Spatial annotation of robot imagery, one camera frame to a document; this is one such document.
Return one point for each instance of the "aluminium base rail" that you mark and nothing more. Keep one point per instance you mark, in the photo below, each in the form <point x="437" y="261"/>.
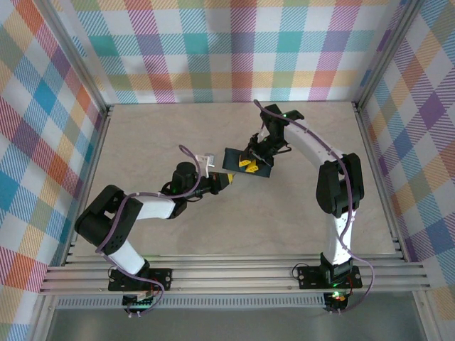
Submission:
<point x="231" y="278"/>

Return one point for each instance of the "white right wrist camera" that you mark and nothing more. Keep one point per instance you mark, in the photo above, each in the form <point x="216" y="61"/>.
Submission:
<point x="261" y="135"/>

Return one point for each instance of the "starry night print tin box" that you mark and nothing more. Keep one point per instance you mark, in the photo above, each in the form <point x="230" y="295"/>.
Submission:
<point x="231" y="160"/>

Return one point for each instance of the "aluminium side rail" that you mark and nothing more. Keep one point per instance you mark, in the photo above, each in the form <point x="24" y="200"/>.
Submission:
<point x="369" y="142"/>
<point x="89" y="184"/>

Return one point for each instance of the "aluminium frame post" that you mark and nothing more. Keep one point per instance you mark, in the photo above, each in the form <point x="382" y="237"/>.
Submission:
<point x="379" y="71"/>
<point x="76" y="58"/>

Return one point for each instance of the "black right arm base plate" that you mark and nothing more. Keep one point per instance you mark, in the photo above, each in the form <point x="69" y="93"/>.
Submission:
<point x="309" y="277"/>

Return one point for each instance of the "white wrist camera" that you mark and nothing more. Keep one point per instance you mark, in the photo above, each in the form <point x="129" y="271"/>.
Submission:
<point x="206" y="158"/>
<point x="261" y="135"/>

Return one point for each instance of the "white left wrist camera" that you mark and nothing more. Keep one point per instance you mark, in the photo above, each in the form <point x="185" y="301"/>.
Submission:
<point x="206" y="158"/>

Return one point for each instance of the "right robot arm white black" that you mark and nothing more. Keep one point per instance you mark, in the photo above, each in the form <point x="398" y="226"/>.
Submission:
<point x="309" y="142"/>

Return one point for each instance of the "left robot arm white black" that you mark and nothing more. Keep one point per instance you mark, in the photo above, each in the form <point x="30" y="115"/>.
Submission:
<point x="156" y="209"/>

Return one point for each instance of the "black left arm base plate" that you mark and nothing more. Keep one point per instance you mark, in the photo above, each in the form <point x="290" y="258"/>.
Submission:
<point x="161" y="277"/>

